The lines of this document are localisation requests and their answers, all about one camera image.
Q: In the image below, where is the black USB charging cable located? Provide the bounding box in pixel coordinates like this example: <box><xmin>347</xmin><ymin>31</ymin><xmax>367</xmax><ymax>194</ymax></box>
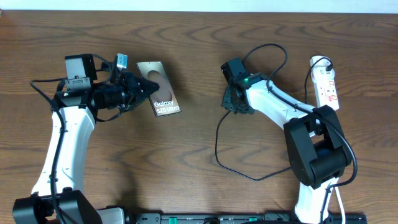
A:
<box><xmin>214</xmin><ymin>57</ymin><xmax>334</xmax><ymax>182</ymax></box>

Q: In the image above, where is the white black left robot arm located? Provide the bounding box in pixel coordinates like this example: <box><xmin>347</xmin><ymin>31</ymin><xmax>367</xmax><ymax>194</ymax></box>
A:
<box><xmin>12</xmin><ymin>54</ymin><xmax>159</xmax><ymax>223</ymax></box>

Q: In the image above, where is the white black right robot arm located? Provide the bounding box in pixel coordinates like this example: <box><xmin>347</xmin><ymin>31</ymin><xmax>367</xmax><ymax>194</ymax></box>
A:
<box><xmin>221</xmin><ymin>56</ymin><xmax>358</xmax><ymax>223</ymax></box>

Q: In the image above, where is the white power strip socket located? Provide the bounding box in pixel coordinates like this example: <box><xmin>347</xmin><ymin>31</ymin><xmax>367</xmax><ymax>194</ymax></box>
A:
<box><xmin>310</xmin><ymin>55</ymin><xmax>340</xmax><ymax>111</ymax></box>

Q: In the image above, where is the white power strip cord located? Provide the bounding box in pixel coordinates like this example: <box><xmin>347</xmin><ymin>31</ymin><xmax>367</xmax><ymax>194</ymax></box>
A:
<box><xmin>325</xmin><ymin>185</ymin><xmax>346</xmax><ymax>224</ymax></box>

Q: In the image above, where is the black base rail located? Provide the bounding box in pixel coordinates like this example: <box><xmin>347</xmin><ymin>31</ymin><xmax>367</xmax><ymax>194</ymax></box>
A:
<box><xmin>126</xmin><ymin>212</ymin><xmax>368</xmax><ymax>224</ymax></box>

